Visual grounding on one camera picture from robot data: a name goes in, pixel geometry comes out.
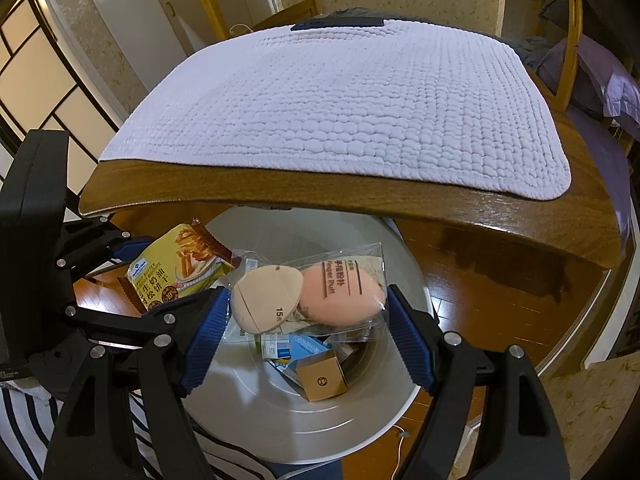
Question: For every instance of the white closet doors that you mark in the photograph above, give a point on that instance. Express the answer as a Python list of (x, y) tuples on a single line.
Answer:
[(157, 35)]

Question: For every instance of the white quilted mat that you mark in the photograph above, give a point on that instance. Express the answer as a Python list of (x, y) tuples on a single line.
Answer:
[(400, 99)]

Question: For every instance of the dark blue smartphone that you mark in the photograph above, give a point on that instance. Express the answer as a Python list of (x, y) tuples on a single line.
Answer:
[(336, 21)]

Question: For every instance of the small gold Loreal box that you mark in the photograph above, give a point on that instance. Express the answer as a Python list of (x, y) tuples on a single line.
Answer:
[(321, 376)]

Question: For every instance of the wooden bunk bed frame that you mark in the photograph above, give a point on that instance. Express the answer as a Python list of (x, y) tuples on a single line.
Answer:
[(310, 9)]

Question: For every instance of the purple pillow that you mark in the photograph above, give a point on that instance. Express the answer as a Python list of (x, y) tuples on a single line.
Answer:
[(604, 89)]

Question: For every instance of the white trash bin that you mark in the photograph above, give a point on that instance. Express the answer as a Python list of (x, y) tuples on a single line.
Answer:
[(259, 405)]

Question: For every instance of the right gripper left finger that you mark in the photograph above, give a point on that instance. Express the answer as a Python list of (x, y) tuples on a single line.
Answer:
[(93, 437)]

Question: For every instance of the shoji sliding screen door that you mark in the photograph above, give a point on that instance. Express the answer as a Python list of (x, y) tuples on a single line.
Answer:
[(41, 89)]

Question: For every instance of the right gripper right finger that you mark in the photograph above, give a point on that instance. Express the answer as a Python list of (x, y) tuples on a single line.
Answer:
[(519, 437)]

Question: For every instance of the makeup puff sponges packet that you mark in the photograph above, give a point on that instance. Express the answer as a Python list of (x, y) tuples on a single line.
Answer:
[(339, 295)]

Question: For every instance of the yellow biscuit packet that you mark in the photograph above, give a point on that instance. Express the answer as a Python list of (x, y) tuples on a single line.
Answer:
[(185, 260)]

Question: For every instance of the wooden table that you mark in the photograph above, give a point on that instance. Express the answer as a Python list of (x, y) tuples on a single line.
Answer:
[(581, 223)]

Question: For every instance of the blue white carton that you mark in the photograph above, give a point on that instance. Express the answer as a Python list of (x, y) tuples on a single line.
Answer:
[(289, 347)]

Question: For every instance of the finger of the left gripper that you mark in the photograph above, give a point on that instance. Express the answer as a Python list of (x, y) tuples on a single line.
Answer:
[(129, 249), (186, 305)]

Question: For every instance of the striped black white clothing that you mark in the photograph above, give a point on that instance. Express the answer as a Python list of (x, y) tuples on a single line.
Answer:
[(27, 425)]

